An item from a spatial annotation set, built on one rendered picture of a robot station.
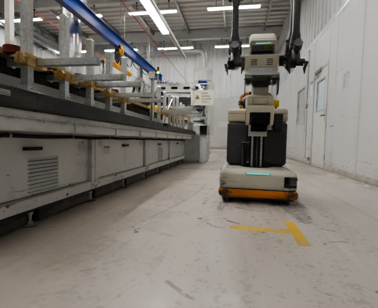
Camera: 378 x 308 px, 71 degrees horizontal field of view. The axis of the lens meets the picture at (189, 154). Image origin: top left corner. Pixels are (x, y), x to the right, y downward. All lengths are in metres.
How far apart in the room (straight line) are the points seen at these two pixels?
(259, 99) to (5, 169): 1.79
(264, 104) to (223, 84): 10.16
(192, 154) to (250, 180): 3.91
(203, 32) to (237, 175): 10.00
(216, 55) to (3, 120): 11.88
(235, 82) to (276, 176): 10.38
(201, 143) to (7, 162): 4.67
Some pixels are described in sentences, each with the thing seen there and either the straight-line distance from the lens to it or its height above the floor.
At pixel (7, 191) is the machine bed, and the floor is 0.22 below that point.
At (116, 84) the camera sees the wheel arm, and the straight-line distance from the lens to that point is 1.74.
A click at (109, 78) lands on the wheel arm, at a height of 0.82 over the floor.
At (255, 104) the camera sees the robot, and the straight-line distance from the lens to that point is 2.27.
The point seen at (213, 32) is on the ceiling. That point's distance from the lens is 11.78.
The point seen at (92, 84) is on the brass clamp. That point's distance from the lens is 1.76.
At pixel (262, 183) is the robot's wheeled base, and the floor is 0.17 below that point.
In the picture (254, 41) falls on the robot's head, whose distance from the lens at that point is 2.31.
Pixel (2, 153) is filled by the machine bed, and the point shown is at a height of 0.42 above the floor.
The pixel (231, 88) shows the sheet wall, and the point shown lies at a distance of 12.37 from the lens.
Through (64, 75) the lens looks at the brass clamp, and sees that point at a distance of 1.54.
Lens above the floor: 0.51
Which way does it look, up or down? 3 degrees down
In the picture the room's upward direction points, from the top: 1 degrees clockwise
